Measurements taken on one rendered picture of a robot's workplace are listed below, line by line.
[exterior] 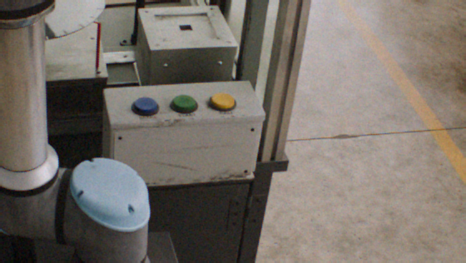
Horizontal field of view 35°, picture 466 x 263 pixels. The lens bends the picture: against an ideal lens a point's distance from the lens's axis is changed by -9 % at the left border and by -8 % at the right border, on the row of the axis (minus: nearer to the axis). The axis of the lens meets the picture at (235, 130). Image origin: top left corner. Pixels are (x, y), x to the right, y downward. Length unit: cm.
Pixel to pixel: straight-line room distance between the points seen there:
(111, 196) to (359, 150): 192
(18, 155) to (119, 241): 19
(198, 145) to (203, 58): 24
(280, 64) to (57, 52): 49
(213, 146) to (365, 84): 194
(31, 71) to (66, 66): 61
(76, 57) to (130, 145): 31
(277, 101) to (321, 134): 149
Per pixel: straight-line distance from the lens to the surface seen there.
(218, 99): 142
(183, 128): 139
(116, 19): 199
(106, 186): 111
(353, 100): 319
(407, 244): 258
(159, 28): 164
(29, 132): 105
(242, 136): 143
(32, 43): 97
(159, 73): 159
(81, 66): 160
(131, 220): 110
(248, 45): 152
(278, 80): 144
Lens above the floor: 170
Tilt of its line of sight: 36 degrees down
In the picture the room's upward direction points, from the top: 8 degrees clockwise
